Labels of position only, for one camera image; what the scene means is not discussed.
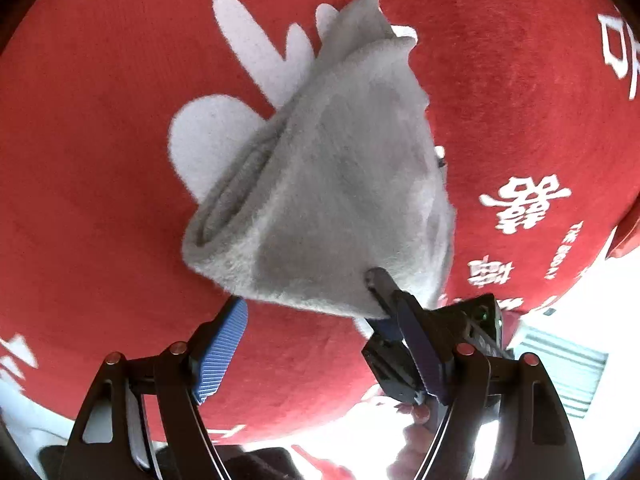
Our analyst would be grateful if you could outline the white slatted panel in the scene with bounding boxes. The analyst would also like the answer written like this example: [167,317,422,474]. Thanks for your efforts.
[510,324,610,420]

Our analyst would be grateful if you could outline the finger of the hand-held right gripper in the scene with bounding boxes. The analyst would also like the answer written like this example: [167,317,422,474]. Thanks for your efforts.
[364,267,408,342]
[361,332,432,407]

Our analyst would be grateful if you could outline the red printed blanket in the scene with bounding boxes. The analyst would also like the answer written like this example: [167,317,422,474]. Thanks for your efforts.
[0,0,640,447]

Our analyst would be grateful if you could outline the red cushion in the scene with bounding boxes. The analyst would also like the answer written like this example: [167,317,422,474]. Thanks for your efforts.
[605,200,640,263]

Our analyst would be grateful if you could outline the grey sweater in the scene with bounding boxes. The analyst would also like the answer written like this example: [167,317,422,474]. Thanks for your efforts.
[181,0,458,322]

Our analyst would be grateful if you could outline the dark cloth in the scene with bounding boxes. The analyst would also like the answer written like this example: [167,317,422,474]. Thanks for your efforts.
[217,444,313,480]

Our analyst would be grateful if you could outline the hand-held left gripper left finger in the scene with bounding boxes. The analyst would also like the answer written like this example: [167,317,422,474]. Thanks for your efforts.
[59,296,249,480]

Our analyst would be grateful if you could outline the person's right hand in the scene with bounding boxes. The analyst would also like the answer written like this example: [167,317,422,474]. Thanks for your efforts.
[389,402,443,480]

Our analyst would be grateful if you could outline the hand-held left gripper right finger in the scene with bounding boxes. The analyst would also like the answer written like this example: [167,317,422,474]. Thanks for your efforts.
[397,292,586,480]

